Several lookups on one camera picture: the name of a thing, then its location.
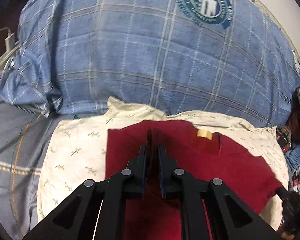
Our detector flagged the white charger plug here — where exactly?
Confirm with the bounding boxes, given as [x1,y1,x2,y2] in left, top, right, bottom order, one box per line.
[5,34,15,53]

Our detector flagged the cream leaf-print pillow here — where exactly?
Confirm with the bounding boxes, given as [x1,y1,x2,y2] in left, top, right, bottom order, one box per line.
[37,96,289,220]

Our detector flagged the blue plaid pillow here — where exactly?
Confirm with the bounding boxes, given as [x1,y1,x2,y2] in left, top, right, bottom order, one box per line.
[0,0,300,127]

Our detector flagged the clothes pile at right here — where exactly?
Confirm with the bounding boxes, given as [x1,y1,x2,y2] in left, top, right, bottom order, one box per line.
[276,87,300,193]

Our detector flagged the dark red shirt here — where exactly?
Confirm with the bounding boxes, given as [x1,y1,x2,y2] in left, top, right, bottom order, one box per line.
[106,120,281,239]

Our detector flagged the grey plaid bed sheet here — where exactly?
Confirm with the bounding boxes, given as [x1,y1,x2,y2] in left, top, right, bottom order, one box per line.
[0,100,62,239]

